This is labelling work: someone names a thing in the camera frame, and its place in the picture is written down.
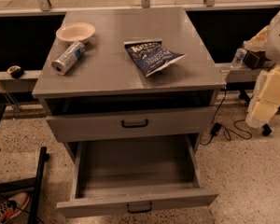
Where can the silver blue soda can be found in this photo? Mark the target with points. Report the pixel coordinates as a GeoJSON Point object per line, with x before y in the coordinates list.
{"type": "Point", "coordinates": [68, 58]}

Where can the orange white sneaker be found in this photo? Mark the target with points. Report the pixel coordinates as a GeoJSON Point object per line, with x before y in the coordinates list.
{"type": "Point", "coordinates": [13, 206]}

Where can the grey drawer cabinet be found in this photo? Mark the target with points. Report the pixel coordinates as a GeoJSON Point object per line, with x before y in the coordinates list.
{"type": "Point", "coordinates": [105, 79]}

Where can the black metal frame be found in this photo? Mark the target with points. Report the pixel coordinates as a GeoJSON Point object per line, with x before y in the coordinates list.
{"type": "Point", "coordinates": [34, 183]}

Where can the clear plastic water bottle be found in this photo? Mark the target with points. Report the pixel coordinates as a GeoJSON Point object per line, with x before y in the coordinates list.
{"type": "Point", "coordinates": [238, 59]}

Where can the grey top drawer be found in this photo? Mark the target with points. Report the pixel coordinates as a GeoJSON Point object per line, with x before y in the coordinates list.
{"type": "Point", "coordinates": [129, 124]}

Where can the blue chip bag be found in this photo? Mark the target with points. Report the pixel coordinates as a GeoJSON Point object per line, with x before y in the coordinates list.
{"type": "Point", "coordinates": [150, 56]}

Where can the white ceramic bowl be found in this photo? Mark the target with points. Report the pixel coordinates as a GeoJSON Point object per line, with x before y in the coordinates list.
{"type": "Point", "coordinates": [77, 31]}

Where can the small black box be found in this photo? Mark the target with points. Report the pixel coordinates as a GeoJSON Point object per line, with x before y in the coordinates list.
{"type": "Point", "coordinates": [255, 60]}

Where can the grey drawer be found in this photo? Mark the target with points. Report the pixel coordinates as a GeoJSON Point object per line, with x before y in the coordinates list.
{"type": "Point", "coordinates": [129, 124]}
{"type": "Point", "coordinates": [134, 176]}

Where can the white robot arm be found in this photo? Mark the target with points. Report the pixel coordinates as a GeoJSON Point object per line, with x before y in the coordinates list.
{"type": "Point", "coordinates": [266, 94]}

